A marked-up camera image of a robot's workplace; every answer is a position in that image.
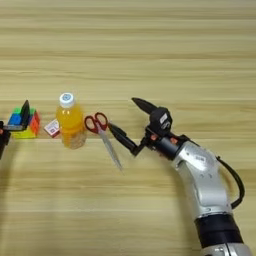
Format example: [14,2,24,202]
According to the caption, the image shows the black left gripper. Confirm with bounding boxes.
[0,99,31,160]

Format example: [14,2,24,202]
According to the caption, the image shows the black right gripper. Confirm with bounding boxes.
[106,96,190,162]

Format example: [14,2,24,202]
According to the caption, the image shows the colourful puzzle cube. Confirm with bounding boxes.
[7,106,41,140]

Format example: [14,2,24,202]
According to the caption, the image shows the orange juice bottle white cap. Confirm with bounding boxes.
[55,92,88,150]

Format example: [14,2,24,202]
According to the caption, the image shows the small black box white label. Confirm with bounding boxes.
[148,106,174,137]

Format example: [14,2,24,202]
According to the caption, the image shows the red white card box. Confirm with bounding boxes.
[43,118,62,139]

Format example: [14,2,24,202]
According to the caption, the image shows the red handled scissors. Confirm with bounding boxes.
[83,112,124,173]

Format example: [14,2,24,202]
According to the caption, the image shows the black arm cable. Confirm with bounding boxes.
[215,155,246,211]

